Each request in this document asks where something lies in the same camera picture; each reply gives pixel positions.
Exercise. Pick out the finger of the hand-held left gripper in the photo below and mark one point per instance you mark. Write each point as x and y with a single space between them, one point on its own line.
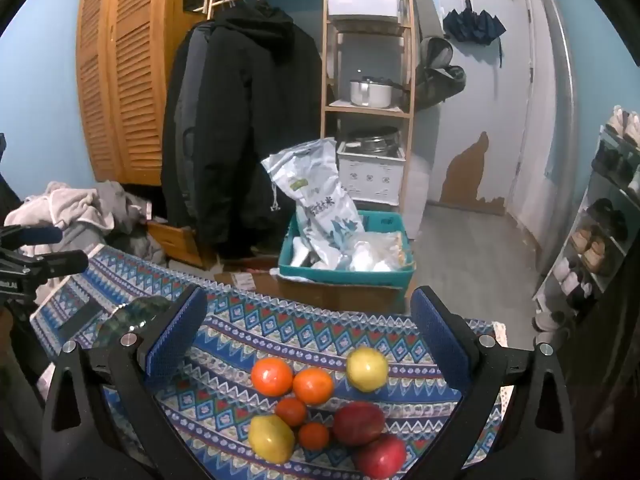
60 263
42 234

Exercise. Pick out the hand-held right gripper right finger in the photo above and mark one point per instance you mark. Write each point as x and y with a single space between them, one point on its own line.
441 340

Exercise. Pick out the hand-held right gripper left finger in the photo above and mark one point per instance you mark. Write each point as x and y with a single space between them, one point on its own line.
175 335

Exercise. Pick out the clear glass plate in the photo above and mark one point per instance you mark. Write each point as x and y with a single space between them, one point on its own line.
135 312

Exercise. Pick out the yellow pear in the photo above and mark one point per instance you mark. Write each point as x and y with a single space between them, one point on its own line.
271 439
367 369

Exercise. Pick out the large orange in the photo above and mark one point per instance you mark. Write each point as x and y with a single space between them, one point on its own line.
271 376
313 385

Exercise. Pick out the red apple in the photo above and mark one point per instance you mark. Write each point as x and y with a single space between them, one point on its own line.
358 423
380 455

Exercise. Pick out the small orange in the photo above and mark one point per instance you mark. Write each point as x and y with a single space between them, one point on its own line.
291 411
313 435

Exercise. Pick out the pale crumpled cloth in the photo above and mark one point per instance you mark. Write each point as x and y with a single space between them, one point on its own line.
50 207

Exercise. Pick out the grey sweatshirt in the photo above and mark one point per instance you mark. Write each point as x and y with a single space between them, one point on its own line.
117 210

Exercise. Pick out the flat cardboard box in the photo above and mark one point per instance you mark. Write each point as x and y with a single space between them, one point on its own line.
245 281

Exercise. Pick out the large cardboard box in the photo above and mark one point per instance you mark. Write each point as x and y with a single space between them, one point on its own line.
345 297

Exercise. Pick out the clear plastic bags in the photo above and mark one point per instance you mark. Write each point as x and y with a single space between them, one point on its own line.
377 252

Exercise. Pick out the teal plastic basket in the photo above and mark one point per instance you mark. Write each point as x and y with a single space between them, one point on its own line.
345 277

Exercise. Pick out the blue patterned tablecloth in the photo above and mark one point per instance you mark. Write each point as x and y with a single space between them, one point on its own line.
300 330

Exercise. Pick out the wooden louvered wardrobe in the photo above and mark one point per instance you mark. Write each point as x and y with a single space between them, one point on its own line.
130 85

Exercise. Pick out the dark grey jacket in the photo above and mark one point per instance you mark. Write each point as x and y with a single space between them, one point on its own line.
181 125

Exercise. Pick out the white plastic crate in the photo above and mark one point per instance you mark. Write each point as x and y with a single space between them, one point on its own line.
370 177

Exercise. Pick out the group of shoes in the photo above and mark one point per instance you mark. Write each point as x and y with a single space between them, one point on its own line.
597 250

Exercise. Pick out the white rice bag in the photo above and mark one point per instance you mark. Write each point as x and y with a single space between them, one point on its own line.
320 200

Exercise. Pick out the shoe rack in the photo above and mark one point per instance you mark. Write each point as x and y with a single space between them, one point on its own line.
600 195

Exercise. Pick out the black hooded coat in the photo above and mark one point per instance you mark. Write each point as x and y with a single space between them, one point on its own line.
250 125

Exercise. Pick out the light blue door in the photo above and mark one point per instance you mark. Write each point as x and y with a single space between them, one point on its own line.
495 110

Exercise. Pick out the grey vertical pipe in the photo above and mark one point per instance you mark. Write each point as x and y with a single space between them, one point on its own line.
562 110

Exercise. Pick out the green hanging bag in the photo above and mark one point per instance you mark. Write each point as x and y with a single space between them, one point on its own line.
440 77

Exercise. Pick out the wooden shelf rack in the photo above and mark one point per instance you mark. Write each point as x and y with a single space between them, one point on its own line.
327 85

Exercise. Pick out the dark blue umbrella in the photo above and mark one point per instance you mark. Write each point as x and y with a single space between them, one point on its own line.
472 25

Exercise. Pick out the white storage bin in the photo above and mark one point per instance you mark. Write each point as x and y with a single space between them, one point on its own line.
362 0

